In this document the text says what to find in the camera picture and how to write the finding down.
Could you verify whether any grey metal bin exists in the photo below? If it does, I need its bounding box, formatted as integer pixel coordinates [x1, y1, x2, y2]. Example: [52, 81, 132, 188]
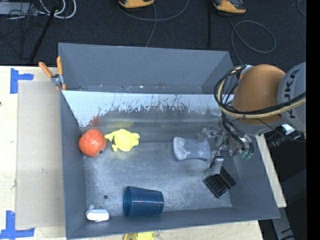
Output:
[57, 42, 281, 240]

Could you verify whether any pale cardboard board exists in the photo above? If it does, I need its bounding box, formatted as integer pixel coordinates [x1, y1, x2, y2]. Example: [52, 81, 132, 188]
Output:
[14, 80, 66, 231]

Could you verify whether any red-orange apple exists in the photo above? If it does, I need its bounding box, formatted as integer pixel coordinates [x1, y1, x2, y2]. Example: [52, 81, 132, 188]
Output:
[78, 128, 108, 158]

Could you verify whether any yellow toy animal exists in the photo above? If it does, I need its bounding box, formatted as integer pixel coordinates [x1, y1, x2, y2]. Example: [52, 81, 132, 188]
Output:
[104, 128, 141, 153]

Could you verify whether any small white plastic object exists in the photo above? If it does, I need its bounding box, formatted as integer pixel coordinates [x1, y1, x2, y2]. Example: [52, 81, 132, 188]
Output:
[85, 204, 110, 223]

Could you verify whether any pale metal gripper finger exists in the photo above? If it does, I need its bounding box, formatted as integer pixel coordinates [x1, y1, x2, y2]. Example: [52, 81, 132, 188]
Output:
[196, 127, 217, 143]
[205, 155, 225, 174]

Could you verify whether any dark blue plastic cup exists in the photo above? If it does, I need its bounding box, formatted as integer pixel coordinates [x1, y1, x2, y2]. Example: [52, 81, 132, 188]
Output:
[122, 186, 165, 218]

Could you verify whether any clear pale blue plastic piece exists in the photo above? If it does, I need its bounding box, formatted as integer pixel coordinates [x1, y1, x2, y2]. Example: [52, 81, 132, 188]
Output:
[172, 136, 212, 162]

